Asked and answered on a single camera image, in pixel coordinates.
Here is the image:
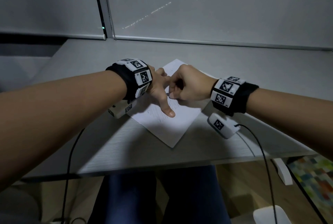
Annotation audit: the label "black wristband with marker blocks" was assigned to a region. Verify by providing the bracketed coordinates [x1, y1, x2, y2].
[210, 76, 259, 117]
[105, 59, 152, 102]

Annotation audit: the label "white rounded device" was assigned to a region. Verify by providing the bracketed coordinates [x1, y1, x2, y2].
[253, 205, 292, 224]

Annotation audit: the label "grey window frame post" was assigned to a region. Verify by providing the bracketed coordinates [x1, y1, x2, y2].
[91, 0, 116, 40]

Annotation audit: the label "grey roller blind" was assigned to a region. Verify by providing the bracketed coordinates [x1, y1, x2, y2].
[103, 0, 333, 51]
[0, 0, 107, 40]

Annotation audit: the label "white table foot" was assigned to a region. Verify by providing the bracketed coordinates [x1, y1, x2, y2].
[271, 158, 294, 186]

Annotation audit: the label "person's blue trousers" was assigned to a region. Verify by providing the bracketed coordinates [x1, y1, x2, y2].
[88, 165, 232, 224]

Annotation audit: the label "person's left hand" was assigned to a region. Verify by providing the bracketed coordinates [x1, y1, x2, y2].
[145, 67, 176, 118]

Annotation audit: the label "white paper sheet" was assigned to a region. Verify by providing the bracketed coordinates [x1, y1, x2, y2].
[129, 59, 219, 148]

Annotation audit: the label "person's right forearm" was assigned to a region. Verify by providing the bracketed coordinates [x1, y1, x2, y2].
[245, 88, 333, 154]

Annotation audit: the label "black camera cable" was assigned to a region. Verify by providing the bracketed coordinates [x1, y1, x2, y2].
[60, 127, 86, 224]
[234, 124, 278, 224]

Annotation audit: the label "grey chair seat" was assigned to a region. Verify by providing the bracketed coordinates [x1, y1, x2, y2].
[0, 182, 42, 224]

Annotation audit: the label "colourful patchwork rug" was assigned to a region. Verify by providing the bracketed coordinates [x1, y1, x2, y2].
[287, 155, 333, 217]

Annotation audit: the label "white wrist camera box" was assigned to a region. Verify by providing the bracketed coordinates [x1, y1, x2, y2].
[207, 113, 241, 139]
[108, 99, 138, 119]

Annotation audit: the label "person's left forearm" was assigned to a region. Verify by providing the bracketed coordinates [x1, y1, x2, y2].
[0, 70, 128, 193]

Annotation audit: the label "person's right hand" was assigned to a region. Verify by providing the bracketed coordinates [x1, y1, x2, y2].
[167, 64, 218, 102]

